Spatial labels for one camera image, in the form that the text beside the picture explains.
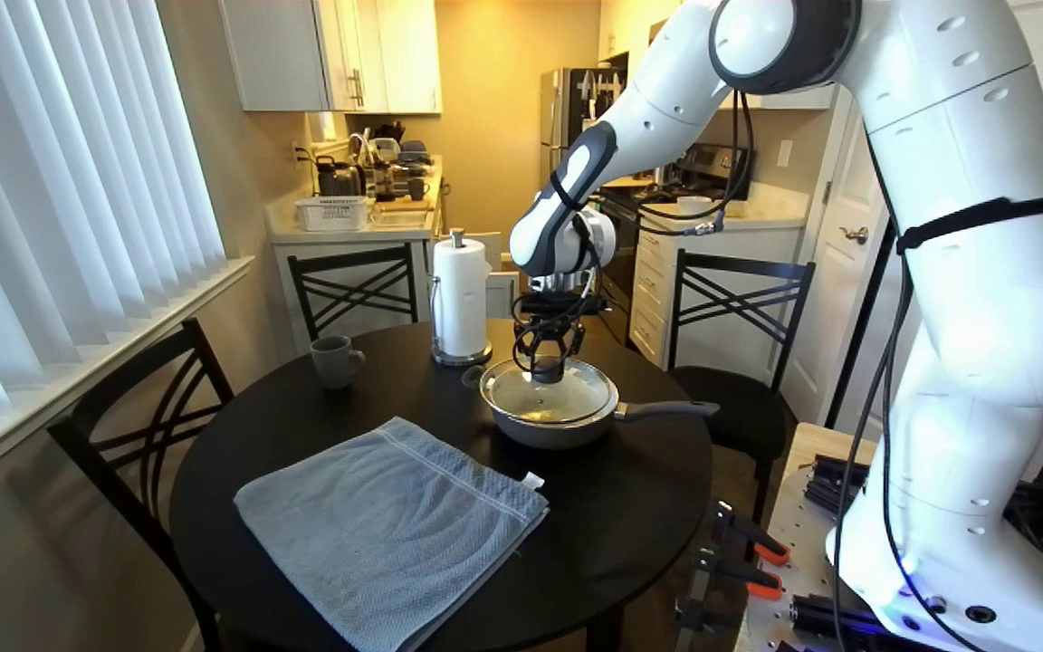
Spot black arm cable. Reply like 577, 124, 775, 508
634, 89, 1043, 652

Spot robot base platform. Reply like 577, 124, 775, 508
730, 422, 1043, 652

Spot round black table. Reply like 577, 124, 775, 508
169, 318, 717, 652

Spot white counter cabinet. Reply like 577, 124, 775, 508
625, 196, 810, 374
265, 191, 443, 357

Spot black coffee maker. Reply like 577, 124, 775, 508
309, 121, 443, 203

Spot black box on platform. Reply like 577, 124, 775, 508
799, 452, 877, 517

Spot glass lid with grey knob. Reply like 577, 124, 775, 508
477, 352, 622, 435

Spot steel refrigerator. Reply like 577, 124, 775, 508
537, 64, 630, 283

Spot black cross-back chair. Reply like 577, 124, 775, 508
286, 242, 420, 346
667, 248, 818, 530
48, 314, 238, 652

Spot white panel door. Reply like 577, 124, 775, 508
781, 83, 903, 427

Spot white upper kitchen cabinet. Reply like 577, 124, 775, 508
218, 0, 444, 121

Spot black camera stand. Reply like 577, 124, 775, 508
827, 214, 903, 427

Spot black kitchen stove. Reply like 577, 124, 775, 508
590, 142, 757, 349

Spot black clamp with orange tips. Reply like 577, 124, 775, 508
708, 497, 793, 572
694, 546, 788, 605

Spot white paper towel roll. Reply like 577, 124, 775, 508
427, 235, 496, 360

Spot white pan with grey handle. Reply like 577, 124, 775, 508
477, 360, 723, 452

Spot white vertical blinds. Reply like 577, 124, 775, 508
0, 0, 227, 435

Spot clear plastic container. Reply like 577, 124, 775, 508
292, 191, 378, 235

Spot grey mug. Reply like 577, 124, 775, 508
309, 332, 368, 393

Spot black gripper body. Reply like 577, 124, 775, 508
517, 273, 607, 340

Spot white bowl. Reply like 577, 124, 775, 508
675, 191, 719, 220

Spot blue folded towel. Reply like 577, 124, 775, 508
233, 413, 554, 652

